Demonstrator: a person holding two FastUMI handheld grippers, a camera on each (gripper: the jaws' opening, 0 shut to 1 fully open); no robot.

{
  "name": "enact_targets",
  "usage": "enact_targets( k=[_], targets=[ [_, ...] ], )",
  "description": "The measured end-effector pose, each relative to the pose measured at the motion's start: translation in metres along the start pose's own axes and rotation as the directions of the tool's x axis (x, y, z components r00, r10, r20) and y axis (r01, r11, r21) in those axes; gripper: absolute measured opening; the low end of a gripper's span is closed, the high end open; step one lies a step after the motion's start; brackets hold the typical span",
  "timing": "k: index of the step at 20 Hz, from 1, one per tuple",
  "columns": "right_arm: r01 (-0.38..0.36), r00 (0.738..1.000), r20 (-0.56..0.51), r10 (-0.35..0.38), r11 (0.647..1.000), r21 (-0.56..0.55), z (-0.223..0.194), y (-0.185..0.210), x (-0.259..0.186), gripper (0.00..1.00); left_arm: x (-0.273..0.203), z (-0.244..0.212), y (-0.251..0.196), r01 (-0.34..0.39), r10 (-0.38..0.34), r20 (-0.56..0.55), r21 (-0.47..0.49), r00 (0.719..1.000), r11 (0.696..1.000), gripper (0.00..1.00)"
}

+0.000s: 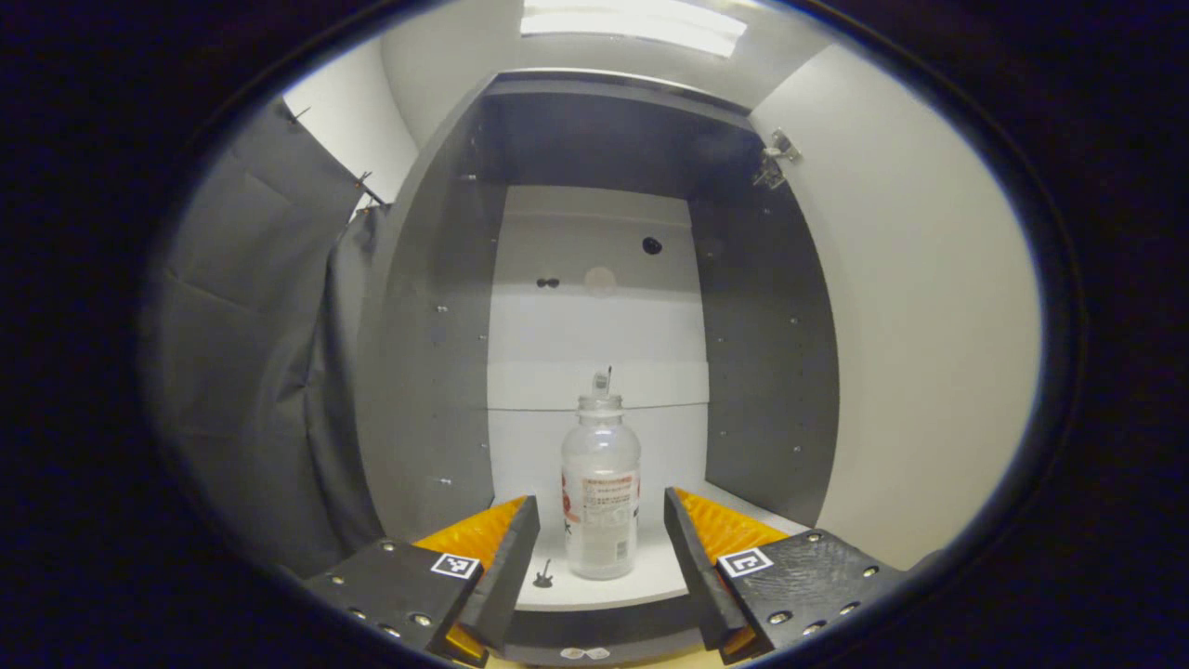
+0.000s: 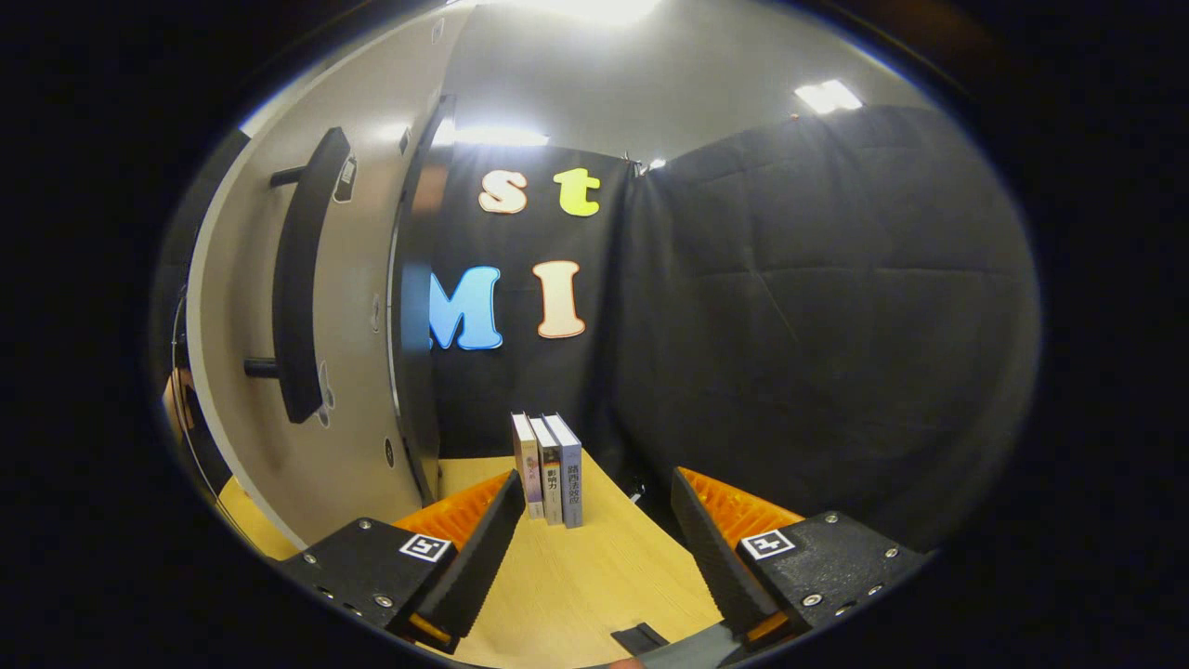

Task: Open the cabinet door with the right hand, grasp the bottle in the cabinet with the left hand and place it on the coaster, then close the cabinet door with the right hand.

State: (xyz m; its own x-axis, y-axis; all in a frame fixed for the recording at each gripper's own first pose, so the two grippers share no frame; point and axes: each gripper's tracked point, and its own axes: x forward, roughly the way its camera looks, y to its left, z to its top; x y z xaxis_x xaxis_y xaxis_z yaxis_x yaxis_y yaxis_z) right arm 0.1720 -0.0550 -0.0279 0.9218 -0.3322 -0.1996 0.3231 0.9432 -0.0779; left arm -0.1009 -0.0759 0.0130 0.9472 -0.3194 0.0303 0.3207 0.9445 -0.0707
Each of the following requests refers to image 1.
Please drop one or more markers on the ceiling light panel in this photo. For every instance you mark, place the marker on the ceiling light panel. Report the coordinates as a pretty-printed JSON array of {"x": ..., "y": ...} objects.
[{"x": 632, "y": 23}]

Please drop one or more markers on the clear plastic bottle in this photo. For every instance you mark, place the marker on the clear plastic bottle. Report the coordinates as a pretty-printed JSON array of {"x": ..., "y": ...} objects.
[{"x": 599, "y": 465}]

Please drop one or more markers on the dark grey cabinet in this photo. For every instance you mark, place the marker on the dark grey cabinet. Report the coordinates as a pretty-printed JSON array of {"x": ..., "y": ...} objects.
[{"x": 427, "y": 372}]

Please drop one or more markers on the black backdrop cloth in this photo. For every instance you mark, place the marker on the black backdrop cloth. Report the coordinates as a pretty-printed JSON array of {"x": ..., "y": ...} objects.
[{"x": 251, "y": 372}]

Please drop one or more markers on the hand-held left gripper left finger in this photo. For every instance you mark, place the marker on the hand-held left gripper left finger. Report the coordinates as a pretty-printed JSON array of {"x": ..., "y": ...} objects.
[{"x": 511, "y": 576}]

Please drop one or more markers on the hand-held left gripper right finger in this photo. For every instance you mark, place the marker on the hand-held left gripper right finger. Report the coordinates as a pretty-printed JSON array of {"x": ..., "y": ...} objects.
[{"x": 697, "y": 576}]

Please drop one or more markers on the white cabinet shelf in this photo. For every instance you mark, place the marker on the white cabinet shelf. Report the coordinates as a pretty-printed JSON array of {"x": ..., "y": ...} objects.
[{"x": 659, "y": 567}]

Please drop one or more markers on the metal door hinge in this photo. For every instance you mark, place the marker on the metal door hinge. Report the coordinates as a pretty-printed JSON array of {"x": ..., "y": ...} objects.
[{"x": 776, "y": 163}]

